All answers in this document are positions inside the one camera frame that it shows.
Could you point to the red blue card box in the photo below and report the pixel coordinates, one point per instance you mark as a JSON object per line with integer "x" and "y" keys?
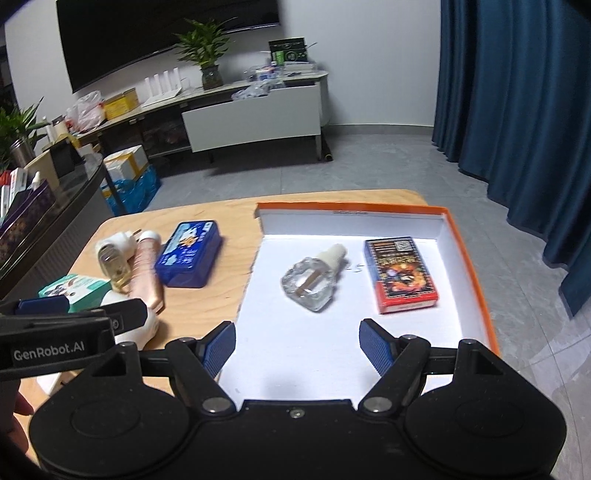
{"x": 401, "y": 277}

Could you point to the white router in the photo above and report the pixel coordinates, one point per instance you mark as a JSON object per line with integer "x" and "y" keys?
{"x": 160, "y": 87}

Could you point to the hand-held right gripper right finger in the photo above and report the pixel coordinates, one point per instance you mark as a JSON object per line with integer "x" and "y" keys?
{"x": 376, "y": 345}

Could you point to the black wall television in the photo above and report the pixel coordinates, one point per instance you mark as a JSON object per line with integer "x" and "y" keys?
{"x": 161, "y": 27}

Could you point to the plant in metal pot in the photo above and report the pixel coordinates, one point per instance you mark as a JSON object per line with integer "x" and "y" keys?
{"x": 21, "y": 124}

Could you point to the dark glass coffee table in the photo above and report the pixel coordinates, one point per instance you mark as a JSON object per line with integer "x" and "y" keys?
{"x": 69, "y": 207}

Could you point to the purple patterned box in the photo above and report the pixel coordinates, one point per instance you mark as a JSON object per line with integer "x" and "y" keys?
{"x": 25, "y": 217}

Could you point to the white yellow cardboard box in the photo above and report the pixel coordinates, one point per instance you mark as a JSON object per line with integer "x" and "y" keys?
{"x": 127, "y": 161}

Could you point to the green potted plant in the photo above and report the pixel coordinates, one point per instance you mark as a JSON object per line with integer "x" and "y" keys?
{"x": 207, "y": 46}

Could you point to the person's left hand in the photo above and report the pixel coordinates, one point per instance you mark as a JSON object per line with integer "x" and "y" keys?
{"x": 13, "y": 410}

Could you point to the white plug-in heater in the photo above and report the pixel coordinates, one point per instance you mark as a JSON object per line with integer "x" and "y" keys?
{"x": 148, "y": 328}

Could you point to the plug-in heater with amber bottle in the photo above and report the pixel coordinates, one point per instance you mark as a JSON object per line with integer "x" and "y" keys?
{"x": 111, "y": 256}

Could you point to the brown cardboard box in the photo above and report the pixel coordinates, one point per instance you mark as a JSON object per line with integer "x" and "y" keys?
{"x": 41, "y": 168}

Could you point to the clear glass wick bottle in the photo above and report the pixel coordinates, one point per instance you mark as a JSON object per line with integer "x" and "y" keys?
{"x": 307, "y": 286}

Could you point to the blue plastic bag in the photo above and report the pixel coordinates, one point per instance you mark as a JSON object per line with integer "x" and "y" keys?
{"x": 134, "y": 194}

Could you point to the white red plastic bag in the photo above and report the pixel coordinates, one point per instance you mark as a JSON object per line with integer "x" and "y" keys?
{"x": 85, "y": 110}

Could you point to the green black box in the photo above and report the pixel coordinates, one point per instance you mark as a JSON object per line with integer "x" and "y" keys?
{"x": 288, "y": 50}

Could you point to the white television cabinet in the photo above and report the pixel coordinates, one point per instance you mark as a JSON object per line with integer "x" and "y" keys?
{"x": 254, "y": 117}

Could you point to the clear plastic bags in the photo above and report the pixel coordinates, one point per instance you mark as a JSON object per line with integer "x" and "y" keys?
{"x": 256, "y": 85}

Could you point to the orange white box lid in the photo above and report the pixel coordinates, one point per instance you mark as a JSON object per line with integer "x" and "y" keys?
{"x": 295, "y": 337}

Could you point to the pink cosmetic tube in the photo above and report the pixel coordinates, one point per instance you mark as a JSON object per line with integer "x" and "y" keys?
{"x": 145, "y": 277}

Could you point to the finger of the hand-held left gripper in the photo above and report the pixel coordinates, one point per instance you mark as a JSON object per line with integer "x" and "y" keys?
{"x": 124, "y": 314}
{"x": 44, "y": 304}

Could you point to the green white carton box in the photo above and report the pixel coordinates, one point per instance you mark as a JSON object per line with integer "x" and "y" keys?
{"x": 69, "y": 286}

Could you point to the blue curtain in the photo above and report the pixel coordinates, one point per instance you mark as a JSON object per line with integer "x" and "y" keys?
{"x": 517, "y": 92}

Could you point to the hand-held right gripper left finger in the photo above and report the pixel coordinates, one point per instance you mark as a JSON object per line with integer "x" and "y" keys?
{"x": 219, "y": 348}

